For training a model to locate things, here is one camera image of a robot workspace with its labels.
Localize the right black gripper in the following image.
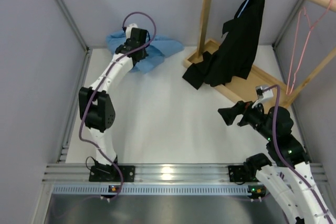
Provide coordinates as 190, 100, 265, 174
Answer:
218, 98, 275, 141

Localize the light blue shirt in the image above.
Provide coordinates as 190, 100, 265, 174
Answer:
106, 30, 184, 73

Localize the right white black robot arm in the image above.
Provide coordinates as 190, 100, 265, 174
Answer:
218, 101, 335, 223

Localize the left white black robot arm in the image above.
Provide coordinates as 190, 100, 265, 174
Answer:
79, 24, 148, 182

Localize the black shirt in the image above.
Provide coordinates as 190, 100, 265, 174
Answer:
183, 0, 265, 89

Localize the wooden clothes rack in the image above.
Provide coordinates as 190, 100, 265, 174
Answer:
183, 0, 335, 108

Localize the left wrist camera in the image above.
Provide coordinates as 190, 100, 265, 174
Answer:
123, 23, 138, 38

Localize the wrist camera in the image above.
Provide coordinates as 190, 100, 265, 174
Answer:
256, 85, 274, 103
123, 23, 138, 38

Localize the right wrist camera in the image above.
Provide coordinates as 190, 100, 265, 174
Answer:
256, 85, 274, 103

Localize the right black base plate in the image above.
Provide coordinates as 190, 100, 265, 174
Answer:
228, 165, 250, 185

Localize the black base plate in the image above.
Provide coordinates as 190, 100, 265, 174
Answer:
89, 165, 135, 183
228, 165, 250, 185

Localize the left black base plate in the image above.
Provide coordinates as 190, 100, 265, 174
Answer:
89, 165, 135, 183

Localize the pink wire hanger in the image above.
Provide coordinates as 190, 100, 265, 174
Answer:
286, 0, 333, 95

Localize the aluminium mounting rail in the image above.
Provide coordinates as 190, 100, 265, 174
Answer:
43, 163, 329, 183

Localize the grey slotted cable duct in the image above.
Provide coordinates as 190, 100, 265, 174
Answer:
52, 184, 266, 196

